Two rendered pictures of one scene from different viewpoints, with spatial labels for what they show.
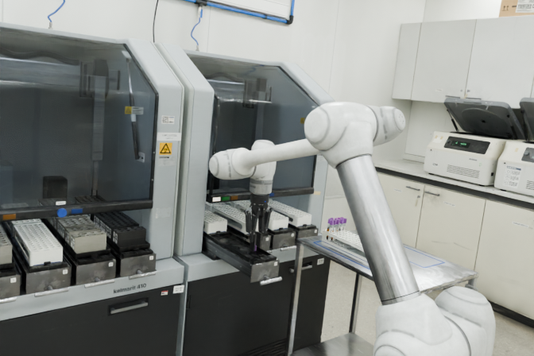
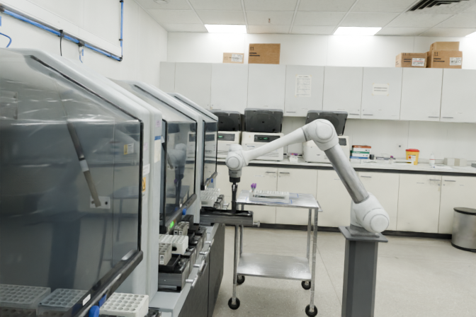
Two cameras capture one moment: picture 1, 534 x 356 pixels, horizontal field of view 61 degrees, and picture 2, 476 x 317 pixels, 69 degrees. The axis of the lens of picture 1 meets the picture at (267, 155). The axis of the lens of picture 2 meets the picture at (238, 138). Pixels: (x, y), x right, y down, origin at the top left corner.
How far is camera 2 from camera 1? 1.69 m
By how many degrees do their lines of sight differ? 47
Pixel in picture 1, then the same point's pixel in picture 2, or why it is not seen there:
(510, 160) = (248, 142)
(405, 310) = (373, 200)
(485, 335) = not seen: hidden behind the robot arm
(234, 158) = (244, 156)
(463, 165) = (223, 148)
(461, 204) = (224, 172)
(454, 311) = not seen: hidden behind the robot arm
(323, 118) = (329, 127)
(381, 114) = not seen: hidden behind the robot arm
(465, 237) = (229, 190)
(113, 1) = (30, 39)
